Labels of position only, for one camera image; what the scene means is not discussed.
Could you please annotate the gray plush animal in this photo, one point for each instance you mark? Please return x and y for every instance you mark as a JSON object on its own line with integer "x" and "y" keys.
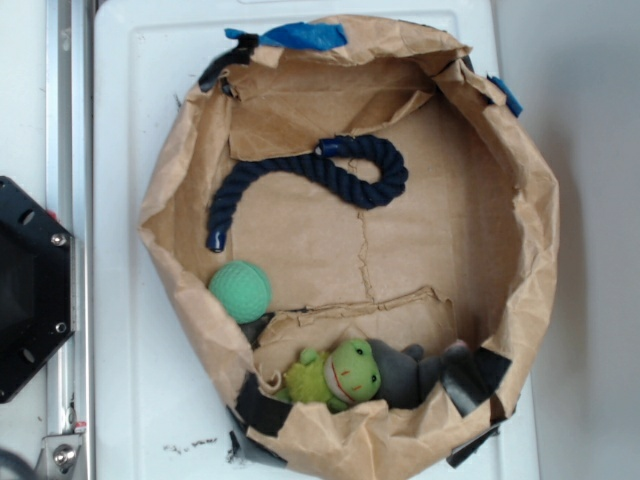
{"x": 408, "y": 376}

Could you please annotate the brown paper bag bin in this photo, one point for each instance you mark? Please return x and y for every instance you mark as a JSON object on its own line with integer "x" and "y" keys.
{"x": 388, "y": 191}

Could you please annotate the green dimpled ball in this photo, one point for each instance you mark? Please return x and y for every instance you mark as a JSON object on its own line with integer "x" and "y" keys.
{"x": 243, "y": 289}

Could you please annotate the green frog plush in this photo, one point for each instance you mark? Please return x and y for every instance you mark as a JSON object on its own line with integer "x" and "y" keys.
{"x": 341, "y": 378}

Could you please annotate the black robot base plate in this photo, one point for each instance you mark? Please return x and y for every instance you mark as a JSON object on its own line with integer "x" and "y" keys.
{"x": 36, "y": 288}

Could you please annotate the aluminum extrusion rail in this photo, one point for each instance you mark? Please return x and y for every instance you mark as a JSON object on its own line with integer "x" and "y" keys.
{"x": 69, "y": 450}

